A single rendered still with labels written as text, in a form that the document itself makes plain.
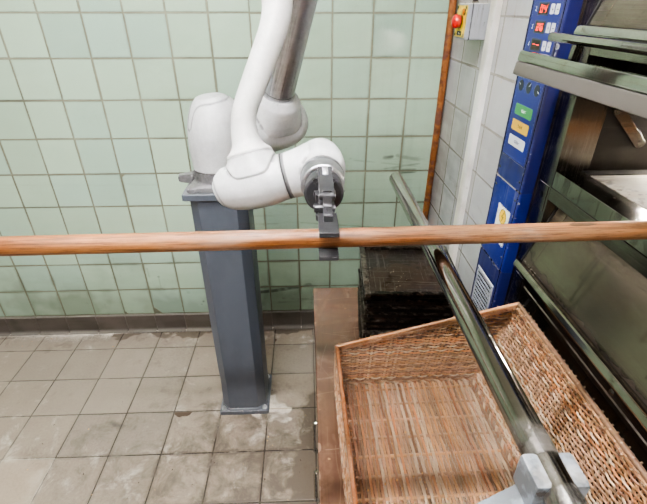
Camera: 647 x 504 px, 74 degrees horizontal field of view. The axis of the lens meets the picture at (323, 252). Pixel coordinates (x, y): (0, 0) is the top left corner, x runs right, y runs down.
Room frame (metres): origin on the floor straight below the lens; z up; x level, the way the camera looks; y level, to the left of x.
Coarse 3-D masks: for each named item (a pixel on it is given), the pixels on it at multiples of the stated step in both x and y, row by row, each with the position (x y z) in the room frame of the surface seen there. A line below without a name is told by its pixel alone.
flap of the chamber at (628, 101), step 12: (516, 72) 0.90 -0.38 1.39; (528, 72) 0.85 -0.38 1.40; (540, 72) 0.81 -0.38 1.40; (552, 72) 0.77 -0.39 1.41; (552, 84) 0.76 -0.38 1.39; (564, 84) 0.73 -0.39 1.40; (576, 84) 0.70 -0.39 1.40; (588, 84) 0.67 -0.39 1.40; (600, 84) 0.64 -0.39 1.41; (588, 96) 0.66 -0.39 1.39; (600, 96) 0.63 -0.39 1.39; (612, 96) 0.61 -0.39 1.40; (624, 96) 0.58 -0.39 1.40; (636, 96) 0.56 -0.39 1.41; (624, 108) 0.57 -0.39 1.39; (636, 108) 0.55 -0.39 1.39
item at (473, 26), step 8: (464, 8) 1.51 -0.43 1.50; (472, 8) 1.48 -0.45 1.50; (480, 8) 1.48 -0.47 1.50; (488, 8) 1.48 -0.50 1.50; (464, 16) 1.50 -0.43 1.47; (472, 16) 1.48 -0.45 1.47; (480, 16) 1.48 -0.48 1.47; (464, 24) 1.49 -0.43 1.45; (472, 24) 1.48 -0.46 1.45; (480, 24) 1.48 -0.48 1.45; (456, 32) 1.55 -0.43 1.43; (464, 32) 1.48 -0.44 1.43; (472, 32) 1.48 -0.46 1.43; (480, 32) 1.48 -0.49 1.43
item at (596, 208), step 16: (560, 176) 0.91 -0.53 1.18; (576, 176) 0.89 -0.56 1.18; (560, 192) 0.89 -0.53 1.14; (576, 192) 0.84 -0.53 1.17; (592, 192) 0.80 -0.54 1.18; (608, 192) 0.80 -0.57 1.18; (592, 208) 0.77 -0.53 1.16; (608, 208) 0.73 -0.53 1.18; (624, 208) 0.72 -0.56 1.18; (640, 208) 0.72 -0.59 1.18; (624, 240) 0.67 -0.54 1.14; (640, 240) 0.64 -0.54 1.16
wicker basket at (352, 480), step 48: (384, 336) 0.85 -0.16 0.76; (432, 336) 0.86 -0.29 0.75; (528, 336) 0.78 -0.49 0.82; (336, 384) 0.81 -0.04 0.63; (384, 384) 0.85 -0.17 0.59; (432, 384) 0.85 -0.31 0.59; (480, 384) 0.83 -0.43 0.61; (528, 384) 0.70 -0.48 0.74; (576, 384) 0.61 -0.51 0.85; (384, 432) 0.69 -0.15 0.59; (432, 432) 0.69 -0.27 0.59; (480, 432) 0.69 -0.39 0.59; (576, 432) 0.54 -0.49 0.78; (384, 480) 0.57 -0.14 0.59; (432, 480) 0.57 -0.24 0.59; (480, 480) 0.57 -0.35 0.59; (624, 480) 0.43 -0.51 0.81
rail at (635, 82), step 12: (528, 60) 0.87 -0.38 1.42; (540, 60) 0.83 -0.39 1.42; (552, 60) 0.79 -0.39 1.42; (564, 60) 0.75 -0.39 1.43; (564, 72) 0.74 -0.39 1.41; (576, 72) 0.71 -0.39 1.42; (588, 72) 0.68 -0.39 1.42; (600, 72) 0.65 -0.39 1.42; (612, 72) 0.63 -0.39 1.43; (624, 72) 0.61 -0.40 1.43; (612, 84) 0.62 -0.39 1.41; (624, 84) 0.59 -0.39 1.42; (636, 84) 0.57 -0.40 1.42
